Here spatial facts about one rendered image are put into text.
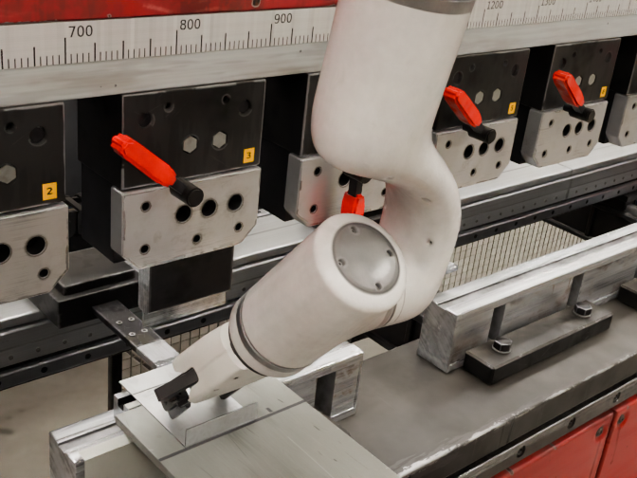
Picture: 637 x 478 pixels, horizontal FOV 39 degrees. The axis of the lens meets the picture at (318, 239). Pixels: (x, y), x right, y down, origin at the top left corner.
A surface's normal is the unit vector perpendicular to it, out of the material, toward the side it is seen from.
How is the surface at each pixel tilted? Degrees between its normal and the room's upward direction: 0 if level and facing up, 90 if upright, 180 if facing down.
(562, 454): 90
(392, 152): 103
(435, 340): 90
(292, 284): 81
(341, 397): 90
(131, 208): 90
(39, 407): 0
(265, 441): 0
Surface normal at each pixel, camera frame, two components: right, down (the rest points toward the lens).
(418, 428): 0.11, -0.90
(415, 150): 0.69, 0.47
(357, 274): 0.48, -0.43
